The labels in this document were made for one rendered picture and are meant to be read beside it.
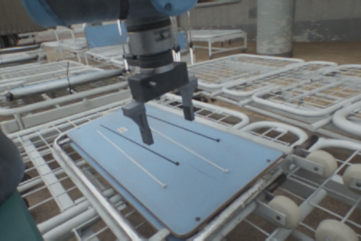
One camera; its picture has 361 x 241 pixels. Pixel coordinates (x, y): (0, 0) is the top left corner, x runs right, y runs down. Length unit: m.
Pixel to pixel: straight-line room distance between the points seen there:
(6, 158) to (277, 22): 4.62
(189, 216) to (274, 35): 4.38
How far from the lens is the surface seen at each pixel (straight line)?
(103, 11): 0.38
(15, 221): 0.24
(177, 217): 0.53
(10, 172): 0.27
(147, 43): 0.51
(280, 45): 4.80
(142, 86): 0.51
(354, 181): 0.66
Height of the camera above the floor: 0.92
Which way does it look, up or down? 23 degrees down
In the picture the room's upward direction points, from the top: 6 degrees counter-clockwise
